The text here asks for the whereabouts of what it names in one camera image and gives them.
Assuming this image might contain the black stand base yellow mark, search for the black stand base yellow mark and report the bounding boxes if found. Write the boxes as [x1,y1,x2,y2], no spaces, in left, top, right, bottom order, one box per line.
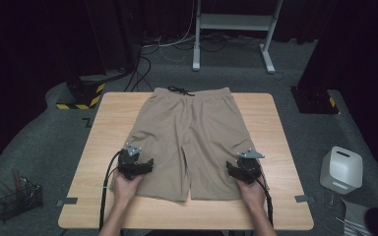
[289,86,341,115]

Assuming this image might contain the white box appliance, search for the white box appliance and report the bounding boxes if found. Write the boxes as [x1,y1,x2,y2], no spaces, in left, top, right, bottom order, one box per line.
[319,146,364,196]

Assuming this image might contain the white metal stand frame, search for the white metal stand frame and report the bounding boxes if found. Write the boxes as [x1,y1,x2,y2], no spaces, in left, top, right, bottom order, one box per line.
[192,0,284,75]

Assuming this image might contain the person's right hand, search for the person's right hand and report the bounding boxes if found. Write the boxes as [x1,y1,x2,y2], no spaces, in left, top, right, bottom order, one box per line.
[236,178,268,210]

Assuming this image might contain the black floor cables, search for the black floor cables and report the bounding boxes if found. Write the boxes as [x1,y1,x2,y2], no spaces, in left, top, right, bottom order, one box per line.
[123,45,155,93]

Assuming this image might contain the white floor cable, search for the white floor cable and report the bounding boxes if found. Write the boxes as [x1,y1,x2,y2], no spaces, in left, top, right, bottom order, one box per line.
[141,0,199,64]

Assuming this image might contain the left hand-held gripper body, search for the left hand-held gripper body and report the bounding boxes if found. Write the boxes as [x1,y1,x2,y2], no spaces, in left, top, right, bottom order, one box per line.
[117,142,145,181]

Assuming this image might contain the grey tape piece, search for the grey tape piece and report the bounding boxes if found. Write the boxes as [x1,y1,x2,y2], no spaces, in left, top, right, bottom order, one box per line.
[293,194,316,205]
[56,197,79,207]

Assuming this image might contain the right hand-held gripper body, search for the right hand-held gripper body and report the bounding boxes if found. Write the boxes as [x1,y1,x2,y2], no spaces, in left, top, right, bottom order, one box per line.
[235,147,266,185]

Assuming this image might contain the black wire basket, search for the black wire basket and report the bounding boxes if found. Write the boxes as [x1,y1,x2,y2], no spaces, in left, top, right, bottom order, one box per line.
[0,176,44,223]

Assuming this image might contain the grey striped sheet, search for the grey striped sheet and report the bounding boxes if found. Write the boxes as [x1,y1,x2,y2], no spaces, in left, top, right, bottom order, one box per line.
[340,198,377,236]

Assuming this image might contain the black drawstring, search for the black drawstring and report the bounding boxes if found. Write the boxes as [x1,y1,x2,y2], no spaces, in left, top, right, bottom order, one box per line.
[167,86,196,97]

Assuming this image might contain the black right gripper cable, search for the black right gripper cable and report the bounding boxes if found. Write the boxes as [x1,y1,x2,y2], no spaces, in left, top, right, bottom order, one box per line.
[251,168,275,228]

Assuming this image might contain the person's left hand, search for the person's left hand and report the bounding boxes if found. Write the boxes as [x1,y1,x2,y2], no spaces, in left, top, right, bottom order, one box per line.
[111,169,145,206]

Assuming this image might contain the khaki shorts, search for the khaki shorts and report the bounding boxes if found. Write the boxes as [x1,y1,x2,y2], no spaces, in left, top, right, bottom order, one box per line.
[111,87,270,203]

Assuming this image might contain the black yellow striped stand base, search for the black yellow striped stand base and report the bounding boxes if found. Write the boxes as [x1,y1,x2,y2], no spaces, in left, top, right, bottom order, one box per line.
[55,74,106,111]

